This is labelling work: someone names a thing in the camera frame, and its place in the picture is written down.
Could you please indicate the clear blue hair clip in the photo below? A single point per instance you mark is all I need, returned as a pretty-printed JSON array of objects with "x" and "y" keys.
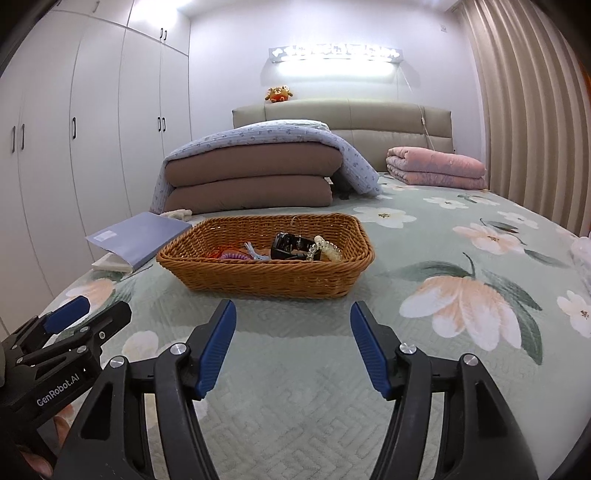
[{"x": 253, "y": 251}]

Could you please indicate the cream cloth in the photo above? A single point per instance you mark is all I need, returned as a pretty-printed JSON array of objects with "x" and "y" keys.
[{"x": 178, "y": 213}]

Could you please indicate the floral green bedspread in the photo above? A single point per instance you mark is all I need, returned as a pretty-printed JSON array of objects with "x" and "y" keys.
[{"x": 300, "y": 332}]

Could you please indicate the lilac folder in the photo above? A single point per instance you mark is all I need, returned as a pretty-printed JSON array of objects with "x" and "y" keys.
[{"x": 138, "y": 235}]

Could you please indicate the beige padded headboard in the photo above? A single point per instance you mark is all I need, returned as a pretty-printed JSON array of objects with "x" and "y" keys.
[{"x": 378, "y": 124}]

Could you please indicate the pink folded blanket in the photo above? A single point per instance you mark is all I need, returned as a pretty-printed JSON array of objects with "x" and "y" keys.
[{"x": 434, "y": 168}]

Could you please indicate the beige curtain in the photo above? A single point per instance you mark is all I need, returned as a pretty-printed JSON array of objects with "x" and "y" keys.
[{"x": 531, "y": 115}]

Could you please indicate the brown wicker basket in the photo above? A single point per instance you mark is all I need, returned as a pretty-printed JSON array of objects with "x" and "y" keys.
[{"x": 258, "y": 281}]

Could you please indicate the blue patterned blanket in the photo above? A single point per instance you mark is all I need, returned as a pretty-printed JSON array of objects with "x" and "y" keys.
[{"x": 355, "y": 170}]

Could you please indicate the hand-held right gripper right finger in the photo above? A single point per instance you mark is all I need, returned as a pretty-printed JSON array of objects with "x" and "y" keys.
[{"x": 369, "y": 350}]

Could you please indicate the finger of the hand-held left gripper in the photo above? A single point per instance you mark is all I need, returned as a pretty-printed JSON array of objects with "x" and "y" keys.
[
  {"x": 69, "y": 314},
  {"x": 111, "y": 321}
]

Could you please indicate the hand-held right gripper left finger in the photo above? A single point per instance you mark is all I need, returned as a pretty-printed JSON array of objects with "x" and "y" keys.
[{"x": 217, "y": 350}]

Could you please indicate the orange plush toy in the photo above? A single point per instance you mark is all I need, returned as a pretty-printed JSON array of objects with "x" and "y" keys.
[{"x": 278, "y": 94}]

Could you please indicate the white wardrobe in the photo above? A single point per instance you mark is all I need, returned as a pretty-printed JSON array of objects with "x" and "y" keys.
[{"x": 92, "y": 138}]

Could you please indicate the person's left hand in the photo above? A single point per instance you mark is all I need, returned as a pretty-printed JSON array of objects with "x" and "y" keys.
[{"x": 62, "y": 427}]

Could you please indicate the brown folded cushion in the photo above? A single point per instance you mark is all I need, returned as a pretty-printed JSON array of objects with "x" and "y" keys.
[
  {"x": 254, "y": 164},
  {"x": 254, "y": 196}
]

